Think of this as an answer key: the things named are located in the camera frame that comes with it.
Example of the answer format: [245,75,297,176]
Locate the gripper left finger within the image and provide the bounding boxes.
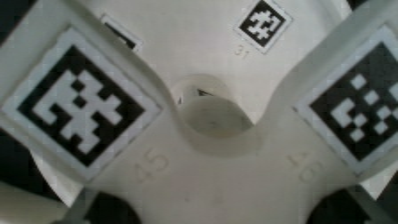
[52,188,142,224]

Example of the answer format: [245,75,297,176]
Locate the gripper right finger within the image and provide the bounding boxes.
[306,185,391,224]

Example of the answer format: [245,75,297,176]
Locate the white cylindrical table leg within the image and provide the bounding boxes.
[176,86,254,138]

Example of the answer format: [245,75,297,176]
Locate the white cross-shaped table base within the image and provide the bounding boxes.
[0,0,398,224]

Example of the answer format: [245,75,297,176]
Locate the white round table top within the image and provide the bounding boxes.
[14,0,398,206]

